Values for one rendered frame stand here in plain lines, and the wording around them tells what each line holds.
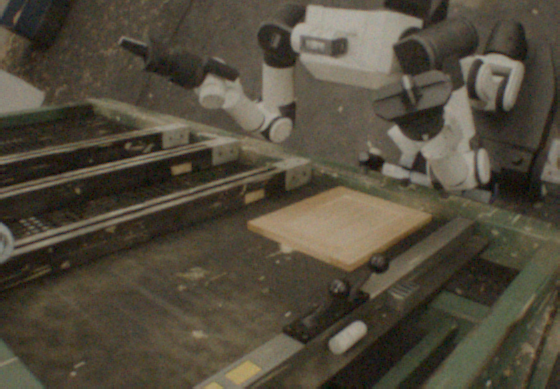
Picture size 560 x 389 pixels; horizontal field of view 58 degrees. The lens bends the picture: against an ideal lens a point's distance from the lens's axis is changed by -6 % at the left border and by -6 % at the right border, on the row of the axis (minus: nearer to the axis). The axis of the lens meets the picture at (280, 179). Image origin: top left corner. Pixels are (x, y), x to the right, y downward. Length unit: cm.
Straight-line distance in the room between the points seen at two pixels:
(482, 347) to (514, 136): 149
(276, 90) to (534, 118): 122
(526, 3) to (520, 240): 160
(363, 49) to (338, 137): 159
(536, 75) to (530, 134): 27
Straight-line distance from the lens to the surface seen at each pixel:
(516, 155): 220
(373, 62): 122
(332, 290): 83
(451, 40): 117
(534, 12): 278
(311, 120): 292
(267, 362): 84
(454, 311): 119
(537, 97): 237
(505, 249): 146
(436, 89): 85
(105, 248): 124
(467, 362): 89
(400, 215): 148
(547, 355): 213
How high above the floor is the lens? 229
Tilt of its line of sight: 52 degrees down
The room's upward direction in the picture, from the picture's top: 61 degrees counter-clockwise
